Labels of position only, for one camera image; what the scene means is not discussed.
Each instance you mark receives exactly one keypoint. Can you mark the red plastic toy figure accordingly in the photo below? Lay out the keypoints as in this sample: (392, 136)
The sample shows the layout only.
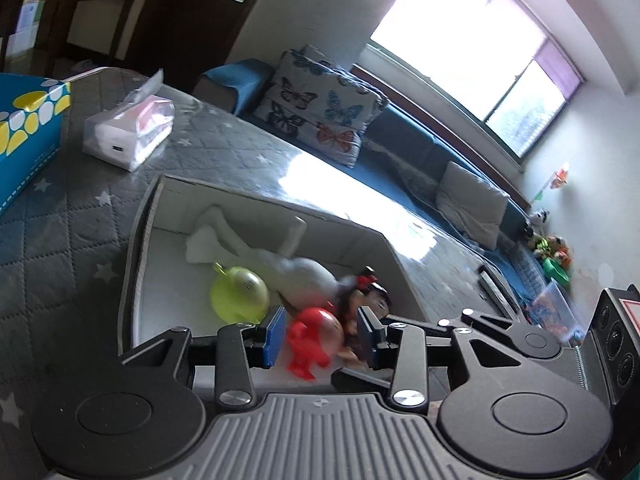
(312, 340)

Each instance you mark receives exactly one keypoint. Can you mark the butterfly print cushion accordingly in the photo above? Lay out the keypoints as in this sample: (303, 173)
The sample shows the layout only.
(310, 100)

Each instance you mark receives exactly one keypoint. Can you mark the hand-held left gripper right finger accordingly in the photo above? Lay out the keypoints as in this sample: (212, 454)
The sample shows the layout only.
(367, 336)

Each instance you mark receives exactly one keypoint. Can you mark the orange wall decoration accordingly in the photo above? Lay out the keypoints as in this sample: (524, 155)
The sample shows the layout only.
(561, 176)

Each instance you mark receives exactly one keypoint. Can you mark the dark wooden door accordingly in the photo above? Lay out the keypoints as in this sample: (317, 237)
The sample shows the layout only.
(175, 25)

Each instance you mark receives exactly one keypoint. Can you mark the blue sofa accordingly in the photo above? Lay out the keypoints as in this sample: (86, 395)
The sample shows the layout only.
(400, 135)

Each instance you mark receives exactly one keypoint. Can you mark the yellow-green round toy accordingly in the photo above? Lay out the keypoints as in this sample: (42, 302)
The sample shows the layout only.
(237, 292)

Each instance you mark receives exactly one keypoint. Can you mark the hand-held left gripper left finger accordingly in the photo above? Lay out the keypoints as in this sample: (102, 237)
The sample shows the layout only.
(274, 336)

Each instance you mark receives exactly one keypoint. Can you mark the doll in white dress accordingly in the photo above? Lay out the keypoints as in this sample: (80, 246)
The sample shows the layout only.
(300, 272)

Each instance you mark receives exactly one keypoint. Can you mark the large window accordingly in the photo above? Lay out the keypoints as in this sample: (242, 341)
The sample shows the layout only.
(450, 25)

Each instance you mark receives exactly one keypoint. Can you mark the pile of plush toys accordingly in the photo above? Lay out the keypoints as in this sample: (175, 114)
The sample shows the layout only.
(550, 247)

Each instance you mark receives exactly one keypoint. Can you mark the black white panda plush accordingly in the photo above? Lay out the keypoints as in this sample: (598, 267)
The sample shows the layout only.
(537, 217)

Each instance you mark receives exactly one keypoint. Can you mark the clear plastic toy bin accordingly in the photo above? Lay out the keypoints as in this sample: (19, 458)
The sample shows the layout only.
(552, 312)

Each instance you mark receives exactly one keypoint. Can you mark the blue yellow dotted box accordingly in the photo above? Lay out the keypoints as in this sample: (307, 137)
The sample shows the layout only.
(27, 135)

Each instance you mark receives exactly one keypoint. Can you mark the grey star quilted table cover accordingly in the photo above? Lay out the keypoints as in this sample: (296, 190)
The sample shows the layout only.
(60, 260)

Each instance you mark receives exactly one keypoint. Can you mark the white tissue pack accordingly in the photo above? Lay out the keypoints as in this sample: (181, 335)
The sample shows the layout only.
(125, 132)

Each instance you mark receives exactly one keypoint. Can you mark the plain grey cushion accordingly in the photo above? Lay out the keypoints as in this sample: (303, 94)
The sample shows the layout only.
(472, 205)

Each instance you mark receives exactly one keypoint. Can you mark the grey fabric storage box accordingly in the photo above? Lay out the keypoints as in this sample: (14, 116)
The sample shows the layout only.
(160, 280)

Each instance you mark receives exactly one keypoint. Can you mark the green plastic bowl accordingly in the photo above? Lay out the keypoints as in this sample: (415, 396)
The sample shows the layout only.
(557, 270)

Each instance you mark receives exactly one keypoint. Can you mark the black flat device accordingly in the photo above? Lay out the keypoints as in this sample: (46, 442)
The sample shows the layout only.
(502, 292)

